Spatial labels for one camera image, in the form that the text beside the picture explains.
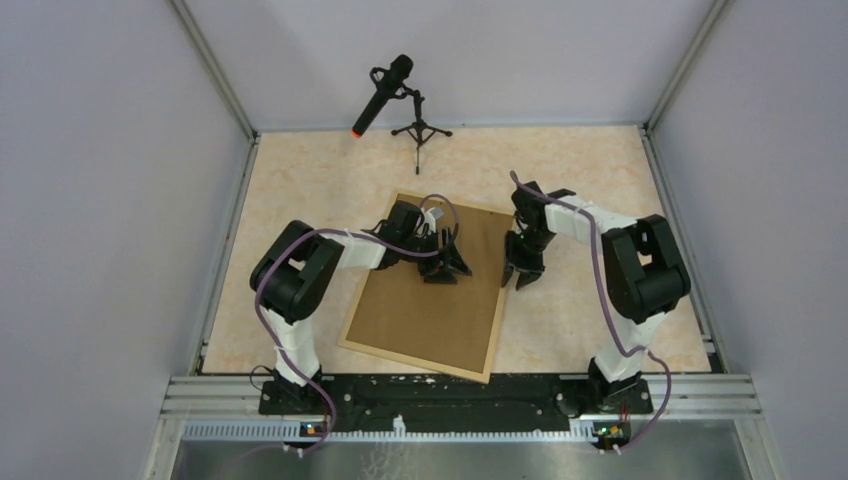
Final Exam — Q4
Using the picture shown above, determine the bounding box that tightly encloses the brown backing board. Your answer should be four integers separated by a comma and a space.
345, 197, 513, 375

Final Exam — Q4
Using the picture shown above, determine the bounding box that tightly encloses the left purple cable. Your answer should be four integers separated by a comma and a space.
252, 193, 462, 458

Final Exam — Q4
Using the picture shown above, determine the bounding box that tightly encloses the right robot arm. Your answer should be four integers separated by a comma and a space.
502, 181, 691, 412

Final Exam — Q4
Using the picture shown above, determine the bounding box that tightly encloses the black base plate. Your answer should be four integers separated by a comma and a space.
258, 373, 654, 434

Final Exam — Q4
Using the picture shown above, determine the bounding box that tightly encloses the wooden picture frame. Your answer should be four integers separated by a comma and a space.
337, 192, 517, 386

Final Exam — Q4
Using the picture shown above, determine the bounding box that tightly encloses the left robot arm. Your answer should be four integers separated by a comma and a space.
249, 200, 472, 414

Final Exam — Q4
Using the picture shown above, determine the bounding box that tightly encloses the aluminium rail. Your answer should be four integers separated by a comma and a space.
161, 374, 762, 445

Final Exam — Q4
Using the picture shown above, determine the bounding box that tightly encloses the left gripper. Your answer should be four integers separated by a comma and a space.
400, 227, 471, 286

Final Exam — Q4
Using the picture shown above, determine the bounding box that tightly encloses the black microphone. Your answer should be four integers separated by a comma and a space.
351, 54, 414, 138

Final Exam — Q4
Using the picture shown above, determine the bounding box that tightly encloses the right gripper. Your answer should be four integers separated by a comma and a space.
501, 228, 556, 291

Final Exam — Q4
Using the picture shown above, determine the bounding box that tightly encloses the black tripod stand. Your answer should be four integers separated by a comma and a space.
390, 86, 453, 175

